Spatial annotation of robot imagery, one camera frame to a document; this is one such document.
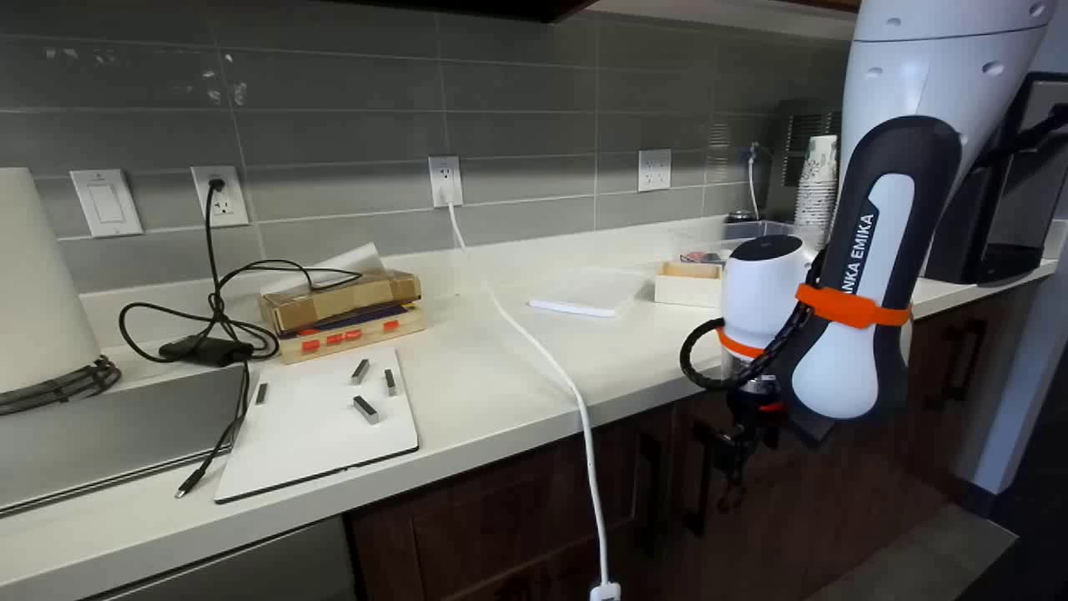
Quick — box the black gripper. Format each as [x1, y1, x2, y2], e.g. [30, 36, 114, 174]
[713, 371, 789, 514]

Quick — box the black bar handle recycling door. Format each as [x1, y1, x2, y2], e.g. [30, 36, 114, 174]
[679, 417, 719, 543]

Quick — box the plain wooden cabinet door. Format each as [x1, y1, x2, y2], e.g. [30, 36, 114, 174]
[344, 400, 679, 601]

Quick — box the narrow wooden cabinet door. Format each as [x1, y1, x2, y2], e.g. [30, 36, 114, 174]
[940, 283, 1034, 495]

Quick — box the white box with colourful items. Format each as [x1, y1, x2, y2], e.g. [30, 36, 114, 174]
[650, 249, 733, 311]

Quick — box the clear plastic container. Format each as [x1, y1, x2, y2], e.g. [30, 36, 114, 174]
[720, 216, 801, 250]

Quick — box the white empty outlet plate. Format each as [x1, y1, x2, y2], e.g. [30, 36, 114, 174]
[634, 147, 679, 194]

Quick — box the dark countertop appliance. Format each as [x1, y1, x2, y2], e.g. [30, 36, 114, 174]
[763, 98, 840, 222]

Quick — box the large black appliance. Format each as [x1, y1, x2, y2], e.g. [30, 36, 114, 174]
[926, 70, 1068, 289]

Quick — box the flat box with orange labels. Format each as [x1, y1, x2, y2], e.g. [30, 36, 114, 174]
[275, 309, 431, 369]

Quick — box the white flat board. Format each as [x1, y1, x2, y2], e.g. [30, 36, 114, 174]
[209, 346, 424, 508]

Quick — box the brown cardboard box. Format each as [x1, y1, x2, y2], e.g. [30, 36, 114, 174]
[257, 264, 427, 339]

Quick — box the grey appliance front panel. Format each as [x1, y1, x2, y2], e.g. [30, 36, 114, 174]
[95, 514, 362, 601]

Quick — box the white outlet plate black plug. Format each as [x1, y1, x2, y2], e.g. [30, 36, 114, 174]
[187, 164, 253, 232]

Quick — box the white conical container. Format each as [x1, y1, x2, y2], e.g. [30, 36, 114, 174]
[0, 164, 104, 399]

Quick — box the black bar handle plain door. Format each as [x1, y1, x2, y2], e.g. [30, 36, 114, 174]
[634, 428, 669, 543]

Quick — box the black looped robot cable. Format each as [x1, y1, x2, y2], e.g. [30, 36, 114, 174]
[679, 298, 832, 447]

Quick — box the small orange strap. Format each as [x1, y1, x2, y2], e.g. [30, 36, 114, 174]
[713, 327, 776, 369]

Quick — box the white power cable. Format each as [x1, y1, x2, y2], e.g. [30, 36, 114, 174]
[442, 181, 626, 601]

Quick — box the wide orange strap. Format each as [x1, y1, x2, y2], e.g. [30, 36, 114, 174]
[791, 282, 914, 333]

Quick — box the black handle narrow door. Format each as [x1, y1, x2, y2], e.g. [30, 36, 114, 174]
[945, 314, 988, 408]

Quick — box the black hanging cable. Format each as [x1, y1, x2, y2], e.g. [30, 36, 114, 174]
[975, 102, 1068, 176]

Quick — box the black power cable with adapter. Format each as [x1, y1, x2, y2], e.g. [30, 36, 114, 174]
[114, 176, 366, 501]

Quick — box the black wire rack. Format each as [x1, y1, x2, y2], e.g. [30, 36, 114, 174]
[0, 356, 123, 422]

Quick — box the white light switch plate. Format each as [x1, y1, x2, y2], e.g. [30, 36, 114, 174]
[66, 167, 147, 242]

